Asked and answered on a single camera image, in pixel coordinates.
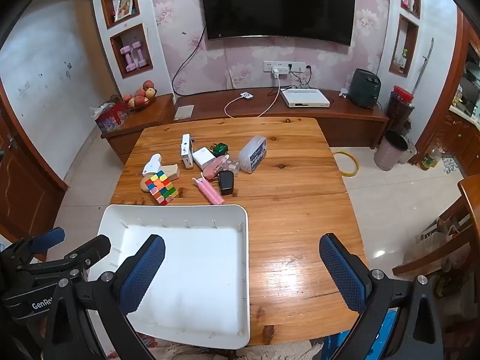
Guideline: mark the black charger plug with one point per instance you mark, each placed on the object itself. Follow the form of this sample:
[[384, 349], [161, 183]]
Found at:
[[226, 182]]

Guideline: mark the white plug adapter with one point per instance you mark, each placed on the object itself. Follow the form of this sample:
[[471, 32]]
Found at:
[[279, 72]]

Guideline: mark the white wall socket strip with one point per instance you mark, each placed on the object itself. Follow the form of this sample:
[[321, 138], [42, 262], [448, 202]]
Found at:
[[296, 66]]

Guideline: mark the grey trash bin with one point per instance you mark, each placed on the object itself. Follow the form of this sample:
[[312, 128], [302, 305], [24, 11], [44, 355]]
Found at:
[[390, 153]]

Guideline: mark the framed photo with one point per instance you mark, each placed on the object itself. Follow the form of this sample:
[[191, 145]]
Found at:
[[123, 7]]

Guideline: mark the pink tube with white cap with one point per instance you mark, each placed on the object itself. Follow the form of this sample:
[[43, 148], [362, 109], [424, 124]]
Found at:
[[207, 192]]

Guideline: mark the white square adapter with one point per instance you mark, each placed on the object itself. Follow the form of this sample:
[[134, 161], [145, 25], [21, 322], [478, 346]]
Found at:
[[203, 157]]

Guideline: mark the small white handheld device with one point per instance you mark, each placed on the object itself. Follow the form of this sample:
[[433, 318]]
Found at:
[[152, 165]]

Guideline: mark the beige block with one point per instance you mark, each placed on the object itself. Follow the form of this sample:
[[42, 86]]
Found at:
[[171, 171]]

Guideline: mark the white plastic tray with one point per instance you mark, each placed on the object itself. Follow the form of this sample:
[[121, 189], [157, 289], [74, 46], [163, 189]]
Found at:
[[195, 270]]

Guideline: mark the white set-top box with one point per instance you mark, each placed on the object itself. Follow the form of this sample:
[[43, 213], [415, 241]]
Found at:
[[304, 97]]

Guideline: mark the black flat television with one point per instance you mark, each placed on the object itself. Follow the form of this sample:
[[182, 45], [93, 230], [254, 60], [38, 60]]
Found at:
[[277, 3]]

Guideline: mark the wooden television cabinet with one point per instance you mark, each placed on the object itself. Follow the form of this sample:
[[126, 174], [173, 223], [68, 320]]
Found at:
[[337, 114]]

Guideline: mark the white rectangular device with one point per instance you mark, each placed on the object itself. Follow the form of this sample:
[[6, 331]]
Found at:
[[186, 152]]

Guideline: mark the dark jar with red lid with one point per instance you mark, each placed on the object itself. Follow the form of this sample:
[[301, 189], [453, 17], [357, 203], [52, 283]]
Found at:
[[399, 110]]

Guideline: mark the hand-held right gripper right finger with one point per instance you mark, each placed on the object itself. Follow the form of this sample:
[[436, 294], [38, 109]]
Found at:
[[341, 273]]

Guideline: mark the pink dumbbell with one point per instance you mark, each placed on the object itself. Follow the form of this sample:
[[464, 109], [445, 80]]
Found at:
[[128, 59], [139, 55]]

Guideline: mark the clear plastic box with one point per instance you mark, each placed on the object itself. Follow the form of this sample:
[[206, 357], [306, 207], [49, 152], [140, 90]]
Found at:
[[233, 165]]

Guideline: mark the yellow oil bottle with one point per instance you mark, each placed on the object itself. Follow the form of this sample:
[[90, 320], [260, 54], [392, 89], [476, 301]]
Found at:
[[428, 160]]

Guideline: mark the colourful puzzle cube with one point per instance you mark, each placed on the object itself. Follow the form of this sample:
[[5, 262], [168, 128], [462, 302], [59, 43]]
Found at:
[[161, 189]]

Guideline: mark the dark green appliance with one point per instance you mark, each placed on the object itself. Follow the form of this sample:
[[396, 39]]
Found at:
[[363, 89]]

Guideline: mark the grey long stick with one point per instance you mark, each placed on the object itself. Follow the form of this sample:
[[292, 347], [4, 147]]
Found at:
[[425, 62]]

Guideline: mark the small white charging pad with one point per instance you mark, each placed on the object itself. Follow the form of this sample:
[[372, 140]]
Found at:
[[246, 96]]

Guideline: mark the white cup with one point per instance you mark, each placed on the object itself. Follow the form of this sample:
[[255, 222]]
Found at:
[[411, 5]]

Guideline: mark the brown wooden door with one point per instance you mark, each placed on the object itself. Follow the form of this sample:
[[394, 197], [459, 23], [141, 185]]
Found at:
[[26, 180]]

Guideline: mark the wooden chair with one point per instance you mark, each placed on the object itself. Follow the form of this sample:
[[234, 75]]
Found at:
[[470, 195]]

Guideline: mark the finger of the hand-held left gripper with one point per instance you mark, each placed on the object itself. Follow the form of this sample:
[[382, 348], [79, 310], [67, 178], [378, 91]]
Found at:
[[93, 249], [48, 237]]

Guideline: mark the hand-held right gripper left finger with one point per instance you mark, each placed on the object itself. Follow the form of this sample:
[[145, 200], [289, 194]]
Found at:
[[144, 273]]

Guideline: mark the translucent box with blue label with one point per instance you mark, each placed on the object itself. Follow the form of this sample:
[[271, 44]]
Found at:
[[253, 154]]

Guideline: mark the grey card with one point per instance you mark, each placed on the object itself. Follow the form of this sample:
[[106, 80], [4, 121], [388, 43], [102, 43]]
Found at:
[[183, 113]]

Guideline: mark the round pearl compact case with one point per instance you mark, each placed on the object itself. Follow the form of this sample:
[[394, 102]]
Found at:
[[144, 185]]

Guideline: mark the basket of red fruit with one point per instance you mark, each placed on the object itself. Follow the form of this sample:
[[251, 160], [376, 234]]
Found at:
[[140, 97]]

